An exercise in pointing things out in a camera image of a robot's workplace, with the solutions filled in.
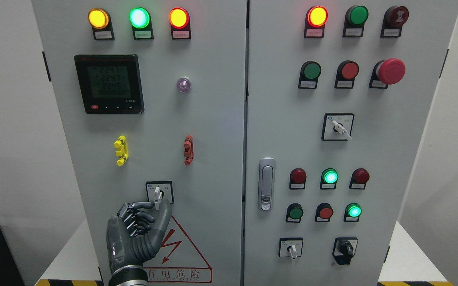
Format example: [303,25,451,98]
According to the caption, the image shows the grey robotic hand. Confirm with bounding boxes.
[107,199,172,275]

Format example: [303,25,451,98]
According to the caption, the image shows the white rotary switch door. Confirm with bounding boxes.
[145,181,174,211]

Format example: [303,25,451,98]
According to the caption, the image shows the small clear bulb light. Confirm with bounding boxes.
[177,77,192,93]

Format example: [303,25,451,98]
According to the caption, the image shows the green lit indicator light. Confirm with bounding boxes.
[129,7,154,40]

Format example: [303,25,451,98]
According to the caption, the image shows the red-rimmed yellow indicator light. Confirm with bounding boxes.
[169,7,191,40]

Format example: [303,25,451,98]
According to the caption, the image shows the red electric hazard warning sticker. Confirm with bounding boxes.
[144,217,213,284]

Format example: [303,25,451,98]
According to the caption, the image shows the left grey cabinet door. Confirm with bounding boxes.
[32,0,246,286]

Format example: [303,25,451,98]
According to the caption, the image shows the grey cabinet door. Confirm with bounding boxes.
[243,0,458,286]
[32,0,246,286]

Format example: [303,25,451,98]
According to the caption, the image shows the black digital power meter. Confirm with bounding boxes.
[74,54,145,114]

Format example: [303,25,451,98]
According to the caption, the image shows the green push button lower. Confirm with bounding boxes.
[285,203,304,223]

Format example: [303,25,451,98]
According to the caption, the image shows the dark red indicator left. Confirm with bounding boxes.
[289,168,307,190]

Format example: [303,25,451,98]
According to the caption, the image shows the dark red indicator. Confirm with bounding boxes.
[349,168,370,190]
[289,168,307,190]

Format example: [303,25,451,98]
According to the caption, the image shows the red push button lower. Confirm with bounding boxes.
[314,203,333,222]

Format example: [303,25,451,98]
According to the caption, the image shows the red push button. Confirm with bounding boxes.
[334,60,359,89]
[314,203,333,222]

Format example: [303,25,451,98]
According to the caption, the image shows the green lit indicator middle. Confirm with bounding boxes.
[320,168,339,190]

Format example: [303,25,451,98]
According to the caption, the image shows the yellow indicator light top left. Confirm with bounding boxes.
[87,8,115,40]

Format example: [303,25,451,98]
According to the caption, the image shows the green lit push button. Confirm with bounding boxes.
[343,203,362,222]

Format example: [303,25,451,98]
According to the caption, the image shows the dark red indicator right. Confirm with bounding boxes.
[349,168,370,190]

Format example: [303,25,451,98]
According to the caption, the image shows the green push button upper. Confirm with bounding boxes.
[298,60,322,89]

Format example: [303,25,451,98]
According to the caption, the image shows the right grey cabinet door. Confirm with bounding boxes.
[243,0,458,286]

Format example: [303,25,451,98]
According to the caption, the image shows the red push button upper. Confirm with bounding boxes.
[334,60,359,89]

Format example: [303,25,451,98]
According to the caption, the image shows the red lit indicator right door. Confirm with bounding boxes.
[304,6,328,39]

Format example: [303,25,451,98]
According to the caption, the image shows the red emergency stop button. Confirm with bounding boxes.
[369,58,406,89]

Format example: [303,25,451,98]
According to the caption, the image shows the green unlit indicator top right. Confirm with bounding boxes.
[342,5,369,37]

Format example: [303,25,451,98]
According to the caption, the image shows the dark red buzzer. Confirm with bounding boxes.
[380,6,409,38]

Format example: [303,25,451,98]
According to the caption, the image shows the silver door handle lock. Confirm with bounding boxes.
[258,157,275,211]

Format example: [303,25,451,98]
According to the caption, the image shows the white rotary switch lower right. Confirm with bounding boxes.
[279,237,303,261]

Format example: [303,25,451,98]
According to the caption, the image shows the white rotary switch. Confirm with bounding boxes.
[322,113,355,141]
[279,237,303,261]

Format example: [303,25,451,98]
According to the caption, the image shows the black rotary selector switch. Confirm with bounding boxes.
[332,237,358,265]

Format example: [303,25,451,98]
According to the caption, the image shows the white rotary switch upper right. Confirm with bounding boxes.
[322,113,355,141]

